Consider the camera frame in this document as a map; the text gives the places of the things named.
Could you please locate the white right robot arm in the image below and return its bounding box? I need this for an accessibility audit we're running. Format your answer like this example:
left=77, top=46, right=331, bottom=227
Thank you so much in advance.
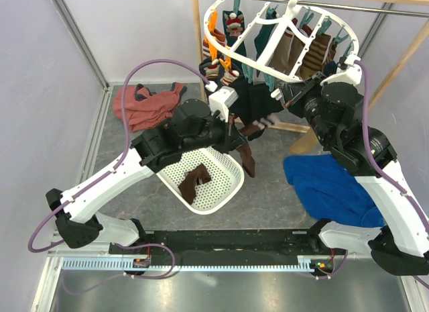
left=278, top=73, right=428, bottom=277

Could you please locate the white clothes clip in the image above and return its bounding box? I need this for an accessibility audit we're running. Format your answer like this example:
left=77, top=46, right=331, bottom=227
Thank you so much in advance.
left=271, top=89, right=283, bottom=100

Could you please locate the blue towel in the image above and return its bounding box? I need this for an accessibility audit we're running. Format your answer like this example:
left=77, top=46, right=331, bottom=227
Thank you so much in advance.
left=283, top=154, right=384, bottom=227

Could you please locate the metal hanging rod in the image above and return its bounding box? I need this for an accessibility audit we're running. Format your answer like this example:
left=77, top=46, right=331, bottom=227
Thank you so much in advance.
left=253, top=0, right=428, bottom=18

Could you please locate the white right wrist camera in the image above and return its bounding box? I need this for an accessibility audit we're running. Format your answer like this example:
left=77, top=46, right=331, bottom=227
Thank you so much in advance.
left=320, top=54, right=363, bottom=87

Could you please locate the navy santa sock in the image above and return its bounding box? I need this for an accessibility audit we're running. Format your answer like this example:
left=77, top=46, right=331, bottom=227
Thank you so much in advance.
left=198, top=57, right=221, bottom=82
left=220, top=70, right=240, bottom=86

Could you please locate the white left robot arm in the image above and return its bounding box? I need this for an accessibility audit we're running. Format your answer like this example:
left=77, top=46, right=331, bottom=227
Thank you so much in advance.
left=46, top=99, right=247, bottom=254

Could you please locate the pink red shirt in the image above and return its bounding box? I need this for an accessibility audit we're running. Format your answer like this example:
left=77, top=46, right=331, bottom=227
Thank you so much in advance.
left=113, top=82, right=187, bottom=132

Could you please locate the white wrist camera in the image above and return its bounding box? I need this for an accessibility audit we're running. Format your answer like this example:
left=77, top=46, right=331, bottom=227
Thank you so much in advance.
left=320, top=54, right=363, bottom=87
left=204, top=81, right=238, bottom=123

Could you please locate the dark navy plain sock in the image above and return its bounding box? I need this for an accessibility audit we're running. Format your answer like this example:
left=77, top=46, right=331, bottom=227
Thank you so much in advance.
left=249, top=83, right=284, bottom=121
left=229, top=76, right=251, bottom=125

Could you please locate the wooden clothes rack frame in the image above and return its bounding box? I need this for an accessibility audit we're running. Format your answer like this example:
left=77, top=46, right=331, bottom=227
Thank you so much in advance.
left=192, top=0, right=428, bottom=141

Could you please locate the white perforated laundry basket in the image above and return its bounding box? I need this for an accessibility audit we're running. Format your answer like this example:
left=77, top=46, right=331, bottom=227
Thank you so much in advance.
left=156, top=146, right=245, bottom=215

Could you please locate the teal plain sock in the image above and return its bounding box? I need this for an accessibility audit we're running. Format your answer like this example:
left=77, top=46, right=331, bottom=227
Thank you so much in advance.
left=254, top=23, right=275, bottom=59

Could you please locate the white round clip hanger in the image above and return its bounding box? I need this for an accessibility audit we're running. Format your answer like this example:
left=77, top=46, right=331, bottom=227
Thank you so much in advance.
left=202, top=0, right=361, bottom=85

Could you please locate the teal reindeer sock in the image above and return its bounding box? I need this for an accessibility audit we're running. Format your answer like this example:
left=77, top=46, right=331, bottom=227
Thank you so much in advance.
left=222, top=11, right=245, bottom=47

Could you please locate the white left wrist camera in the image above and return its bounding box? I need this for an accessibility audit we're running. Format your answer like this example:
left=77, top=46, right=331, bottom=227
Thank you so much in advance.
left=204, top=81, right=238, bottom=123

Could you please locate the brown striped-cuff sock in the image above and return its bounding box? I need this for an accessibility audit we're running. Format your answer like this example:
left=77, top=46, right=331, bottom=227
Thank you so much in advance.
left=178, top=164, right=211, bottom=205
left=234, top=112, right=282, bottom=178

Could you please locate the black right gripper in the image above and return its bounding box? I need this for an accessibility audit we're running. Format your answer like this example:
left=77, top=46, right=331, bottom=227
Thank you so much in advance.
left=282, top=70, right=335, bottom=146

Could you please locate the tan ribbed sock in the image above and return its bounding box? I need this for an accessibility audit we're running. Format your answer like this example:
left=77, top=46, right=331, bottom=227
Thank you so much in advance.
left=290, top=129, right=319, bottom=154

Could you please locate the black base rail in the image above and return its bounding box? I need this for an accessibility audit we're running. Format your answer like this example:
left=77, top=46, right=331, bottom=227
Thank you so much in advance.
left=109, top=229, right=345, bottom=265

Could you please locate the white slotted cable duct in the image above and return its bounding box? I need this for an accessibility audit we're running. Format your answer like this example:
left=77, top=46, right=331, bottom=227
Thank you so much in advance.
left=62, top=257, right=314, bottom=272

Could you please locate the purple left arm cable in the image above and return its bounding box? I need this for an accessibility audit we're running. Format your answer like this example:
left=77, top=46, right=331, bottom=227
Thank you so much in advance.
left=27, top=58, right=217, bottom=254

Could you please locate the tan brown-striped sock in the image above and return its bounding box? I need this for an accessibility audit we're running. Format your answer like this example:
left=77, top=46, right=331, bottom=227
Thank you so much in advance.
left=300, top=34, right=331, bottom=81

